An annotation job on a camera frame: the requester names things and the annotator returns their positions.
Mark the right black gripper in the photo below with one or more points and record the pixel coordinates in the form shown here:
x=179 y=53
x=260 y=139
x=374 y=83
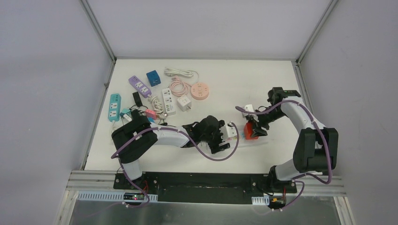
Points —
x=258 y=131

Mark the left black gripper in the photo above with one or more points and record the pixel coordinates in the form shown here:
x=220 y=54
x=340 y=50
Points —
x=216 y=140

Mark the red plug adapter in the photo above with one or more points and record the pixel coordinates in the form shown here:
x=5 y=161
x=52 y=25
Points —
x=249 y=133

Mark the white cube adapter orange sticker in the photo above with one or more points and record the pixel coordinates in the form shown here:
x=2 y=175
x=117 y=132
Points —
x=184 y=103

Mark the pink round power strip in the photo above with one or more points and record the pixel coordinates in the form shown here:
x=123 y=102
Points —
x=199 y=91

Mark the white USB power strip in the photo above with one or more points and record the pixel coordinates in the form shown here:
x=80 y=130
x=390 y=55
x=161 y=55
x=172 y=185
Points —
x=168 y=102

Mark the pink plug adapter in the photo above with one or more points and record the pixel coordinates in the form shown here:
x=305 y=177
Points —
x=150 y=114

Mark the dark blue cube adapter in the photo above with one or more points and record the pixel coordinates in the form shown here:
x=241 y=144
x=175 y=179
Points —
x=153 y=78

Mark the white long power strip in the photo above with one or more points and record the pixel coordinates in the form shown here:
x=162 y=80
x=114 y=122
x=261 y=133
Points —
x=243 y=143

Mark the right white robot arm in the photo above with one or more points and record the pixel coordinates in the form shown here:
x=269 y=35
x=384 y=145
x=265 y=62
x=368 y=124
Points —
x=315 y=153

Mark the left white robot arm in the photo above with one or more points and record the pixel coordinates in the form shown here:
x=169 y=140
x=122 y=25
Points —
x=139 y=134

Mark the white multi-plug adapter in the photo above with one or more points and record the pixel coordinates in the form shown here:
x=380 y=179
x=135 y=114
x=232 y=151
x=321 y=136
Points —
x=127 y=117

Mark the purple power strip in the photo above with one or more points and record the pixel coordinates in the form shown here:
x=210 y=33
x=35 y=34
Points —
x=139 y=86

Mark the black charger brick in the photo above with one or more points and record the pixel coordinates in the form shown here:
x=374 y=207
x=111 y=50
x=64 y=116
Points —
x=137 y=99

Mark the teal charger block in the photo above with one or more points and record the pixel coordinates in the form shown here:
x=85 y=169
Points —
x=125 y=112

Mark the teal power strip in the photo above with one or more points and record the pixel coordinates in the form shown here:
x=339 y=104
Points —
x=114 y=108

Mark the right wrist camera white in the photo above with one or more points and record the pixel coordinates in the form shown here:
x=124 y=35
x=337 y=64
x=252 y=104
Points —
x=248 y=108

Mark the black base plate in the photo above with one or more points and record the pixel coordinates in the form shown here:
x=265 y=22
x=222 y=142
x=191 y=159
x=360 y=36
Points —
x=218 y=188

